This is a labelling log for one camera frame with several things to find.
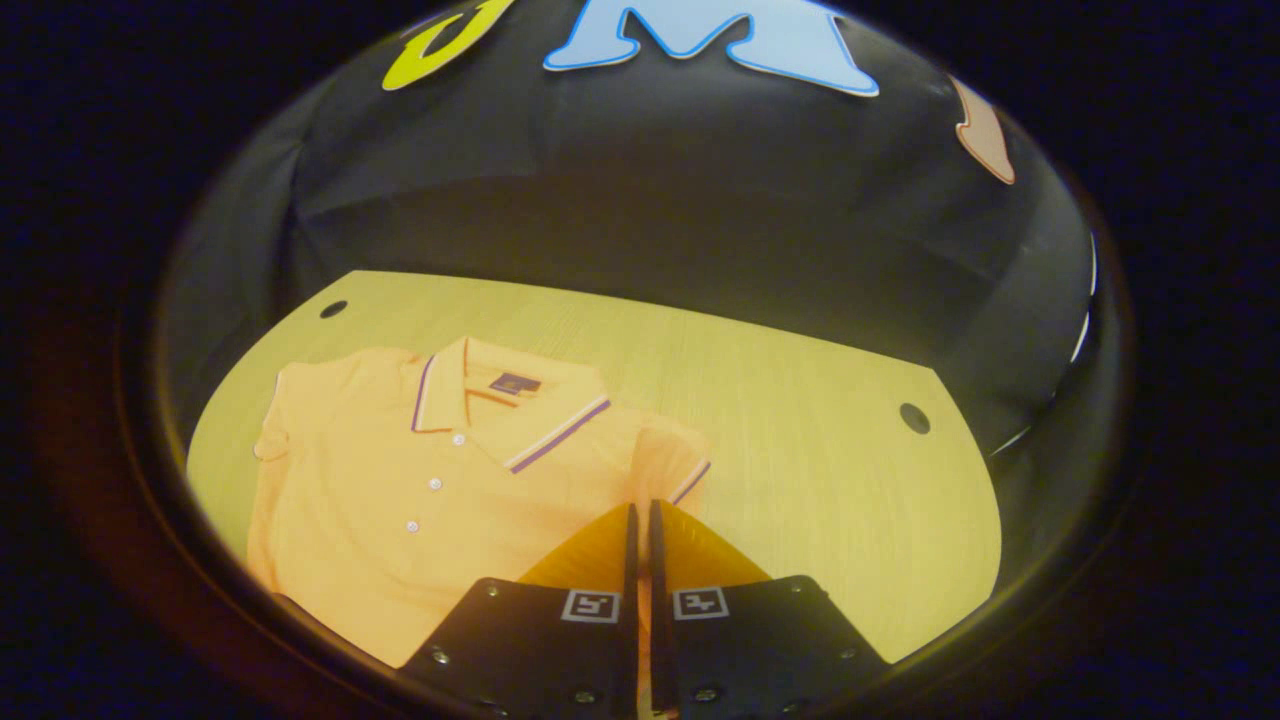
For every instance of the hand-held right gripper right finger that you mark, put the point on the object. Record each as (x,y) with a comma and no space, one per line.
(657,600)

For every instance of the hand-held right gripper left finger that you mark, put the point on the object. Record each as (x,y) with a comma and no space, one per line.
(631,580)

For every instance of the orange T-shirt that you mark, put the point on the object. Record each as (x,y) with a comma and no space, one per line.
(380,520)

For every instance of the black backdrop cloth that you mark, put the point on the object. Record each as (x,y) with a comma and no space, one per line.
(650,200)

